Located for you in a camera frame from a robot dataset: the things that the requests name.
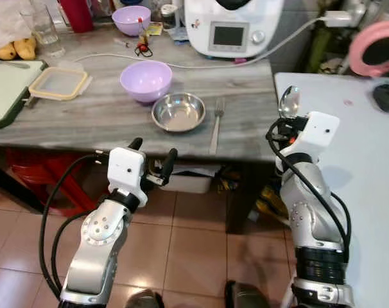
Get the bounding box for green cutting board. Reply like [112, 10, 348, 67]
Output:
[0, 59, 49, 130]

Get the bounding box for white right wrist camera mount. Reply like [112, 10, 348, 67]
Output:
[296, 111, 341, 162]

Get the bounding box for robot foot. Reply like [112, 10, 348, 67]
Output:
[123, 289, 164, 308]
[225, 280, 270, 308]

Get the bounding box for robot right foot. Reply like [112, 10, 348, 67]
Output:
[225, 280, 270, 308]

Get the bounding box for yellow packet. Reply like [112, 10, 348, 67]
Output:
[145, 23, 164, 36]

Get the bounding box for large purple bowl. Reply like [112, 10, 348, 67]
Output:
[119, 60, 174, 106]

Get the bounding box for black flat device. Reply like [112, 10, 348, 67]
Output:
[373, 83, 389, 114]

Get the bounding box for white plastic box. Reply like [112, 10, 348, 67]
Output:
[157, 164, 223, 195]

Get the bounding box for steel fork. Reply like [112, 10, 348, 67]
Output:
[209, 97, 227, 155]

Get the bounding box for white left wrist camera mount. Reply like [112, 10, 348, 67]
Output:
[107, 147, 148, 200]

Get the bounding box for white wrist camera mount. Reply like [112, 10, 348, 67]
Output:
[296, 111, 341, 162]
[107, 147, 148, 200]

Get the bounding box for stainless steel bowl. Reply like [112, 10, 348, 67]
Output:
[151, 92, 207, 133]

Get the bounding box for red thermos bottle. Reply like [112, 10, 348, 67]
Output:
[58, 0, 95, 34]

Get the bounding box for steel spoon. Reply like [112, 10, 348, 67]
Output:
[279, 86, 302, 119]

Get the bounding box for red plastic stool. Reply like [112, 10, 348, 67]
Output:
[4, 148, 113, 217]

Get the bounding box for pink round ring frame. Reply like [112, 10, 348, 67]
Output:
[348, 21, 389, 78]

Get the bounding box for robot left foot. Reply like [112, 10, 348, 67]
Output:
[123, 289, 164, 308]

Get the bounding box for yellow bananas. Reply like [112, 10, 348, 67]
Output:
[0, 37, 39, 61]

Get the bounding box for clear lid with yellow rim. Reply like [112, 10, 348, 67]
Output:
[28, 66, 93, 102]

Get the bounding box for dark table leg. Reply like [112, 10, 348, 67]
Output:
[225, 160, 261, 234]

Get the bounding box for small red sauce bottle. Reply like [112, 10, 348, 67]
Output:
[135, 18, 151, 58]

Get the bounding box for small purple bowl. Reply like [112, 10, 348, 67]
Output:
[111, 6, 152, 37]

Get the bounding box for white power cable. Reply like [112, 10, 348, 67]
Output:
[71, 18, 327, 71]

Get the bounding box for glass jar with lid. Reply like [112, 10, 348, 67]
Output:
[160, 4, 180, 32]

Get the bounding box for white power adapter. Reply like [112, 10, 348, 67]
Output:
[323, 10, 354, 28]

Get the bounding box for clear drinking glass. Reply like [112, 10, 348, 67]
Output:
[29, 4, 61, 46]

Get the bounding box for white kitchen cooking machine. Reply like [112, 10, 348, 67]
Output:
[184, 0, 286, 60]

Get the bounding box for steel utensil on board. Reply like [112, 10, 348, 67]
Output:
[0, 57, 30, 69]

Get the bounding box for white plastic bag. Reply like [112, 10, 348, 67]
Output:
[0, 0, 35, 49]

